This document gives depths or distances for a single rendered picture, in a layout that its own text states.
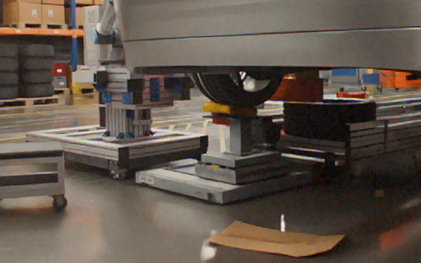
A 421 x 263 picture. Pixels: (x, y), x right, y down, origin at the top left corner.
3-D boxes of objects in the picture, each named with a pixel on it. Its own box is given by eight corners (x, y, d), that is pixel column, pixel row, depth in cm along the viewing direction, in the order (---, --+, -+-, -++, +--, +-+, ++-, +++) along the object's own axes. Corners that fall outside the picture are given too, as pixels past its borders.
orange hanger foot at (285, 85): (308, 103, 389) (307, 50, 387) (250, 99, 426) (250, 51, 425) (324, 101, 400) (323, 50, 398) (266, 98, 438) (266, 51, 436)
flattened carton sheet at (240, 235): (323, 262, 239) (324, 253, 238) (204, 243, 265) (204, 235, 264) (346, 241, 265) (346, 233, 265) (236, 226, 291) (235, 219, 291)
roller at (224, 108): (232, 114, 355) (231, 104, 354) (199, 112, 376) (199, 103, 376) (238, 113, 359) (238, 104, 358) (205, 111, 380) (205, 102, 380)
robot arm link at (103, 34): (111, 48, 420) (136, -7, 383) (90, 48, 411) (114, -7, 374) (107, 35, 425) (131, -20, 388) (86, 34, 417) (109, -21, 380)
